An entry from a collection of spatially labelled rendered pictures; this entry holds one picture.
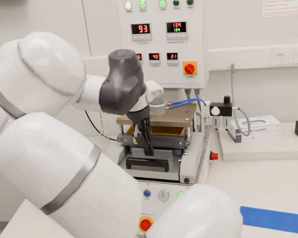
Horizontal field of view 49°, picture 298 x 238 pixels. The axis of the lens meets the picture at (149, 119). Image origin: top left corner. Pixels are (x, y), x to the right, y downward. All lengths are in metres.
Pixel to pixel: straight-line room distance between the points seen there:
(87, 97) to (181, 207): 0.46
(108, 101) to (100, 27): 0.95
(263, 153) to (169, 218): 1.15
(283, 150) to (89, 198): 1.30
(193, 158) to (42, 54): 0.79
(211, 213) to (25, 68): 0.31
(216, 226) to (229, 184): 0.97
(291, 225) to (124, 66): 0.81
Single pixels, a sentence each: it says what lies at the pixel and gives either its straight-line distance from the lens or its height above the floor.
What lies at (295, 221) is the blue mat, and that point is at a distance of 1.31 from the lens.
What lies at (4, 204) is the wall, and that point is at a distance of 2.50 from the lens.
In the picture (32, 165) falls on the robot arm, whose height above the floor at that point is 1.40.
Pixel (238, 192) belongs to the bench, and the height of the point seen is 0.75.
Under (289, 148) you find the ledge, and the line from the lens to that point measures 1.65.
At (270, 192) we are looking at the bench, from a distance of 1.43.
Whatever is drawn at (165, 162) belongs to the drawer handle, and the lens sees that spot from 1.11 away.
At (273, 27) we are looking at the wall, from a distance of 1.74.
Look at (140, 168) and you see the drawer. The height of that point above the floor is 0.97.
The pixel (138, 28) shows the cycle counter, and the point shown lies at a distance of 1.30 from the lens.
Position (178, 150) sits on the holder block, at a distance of 1.21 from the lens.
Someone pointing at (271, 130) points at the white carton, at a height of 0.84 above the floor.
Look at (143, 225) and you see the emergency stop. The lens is 1.20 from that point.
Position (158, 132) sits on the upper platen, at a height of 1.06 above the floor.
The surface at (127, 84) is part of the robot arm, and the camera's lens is 0.84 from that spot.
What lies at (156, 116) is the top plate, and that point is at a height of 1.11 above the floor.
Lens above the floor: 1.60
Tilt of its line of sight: 24 degrees down
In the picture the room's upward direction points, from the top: 5 degrees counter-clockwise
